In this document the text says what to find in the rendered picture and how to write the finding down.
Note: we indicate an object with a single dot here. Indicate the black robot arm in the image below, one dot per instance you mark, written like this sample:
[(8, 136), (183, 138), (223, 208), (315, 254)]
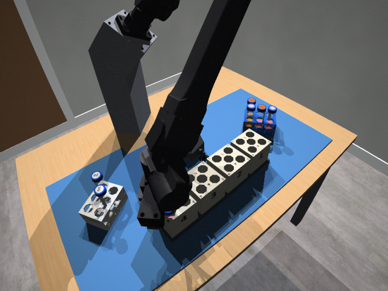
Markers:
[(177, 127)]

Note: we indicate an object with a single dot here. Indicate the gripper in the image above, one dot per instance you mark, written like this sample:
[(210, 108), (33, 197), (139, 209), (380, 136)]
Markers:
[(140, 194)]

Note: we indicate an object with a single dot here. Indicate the beige bucket adapter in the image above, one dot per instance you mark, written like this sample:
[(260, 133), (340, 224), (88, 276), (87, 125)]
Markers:
[(231, 164), (254, 146), (183, 217), (208, 186)]

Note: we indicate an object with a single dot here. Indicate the blue flat mat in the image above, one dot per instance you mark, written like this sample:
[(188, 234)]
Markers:
[(130, 257)]

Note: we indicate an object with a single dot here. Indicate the blue tube rack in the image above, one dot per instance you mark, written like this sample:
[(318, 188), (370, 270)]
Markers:
[(263, 130)]

